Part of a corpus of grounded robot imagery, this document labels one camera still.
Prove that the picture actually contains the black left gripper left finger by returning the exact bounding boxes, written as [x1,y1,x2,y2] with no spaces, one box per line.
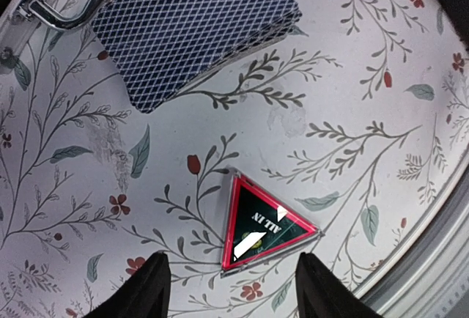
[87,252,171,318]

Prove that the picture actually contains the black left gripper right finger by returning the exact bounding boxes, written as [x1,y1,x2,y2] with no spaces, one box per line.
[295,252,380,318]

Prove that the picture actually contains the red triangular all-in marker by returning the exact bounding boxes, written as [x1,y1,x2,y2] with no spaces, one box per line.
[221,168,325,278]

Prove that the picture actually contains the floral table cloth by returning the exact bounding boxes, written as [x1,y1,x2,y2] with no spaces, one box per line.
[1,0,468,317]

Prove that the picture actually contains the blue playing card deck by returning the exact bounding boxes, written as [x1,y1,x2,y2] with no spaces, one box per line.
[91,0,302,114]

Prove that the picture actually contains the aluminium poker chip case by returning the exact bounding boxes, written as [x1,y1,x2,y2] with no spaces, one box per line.
[1,0,105,75]

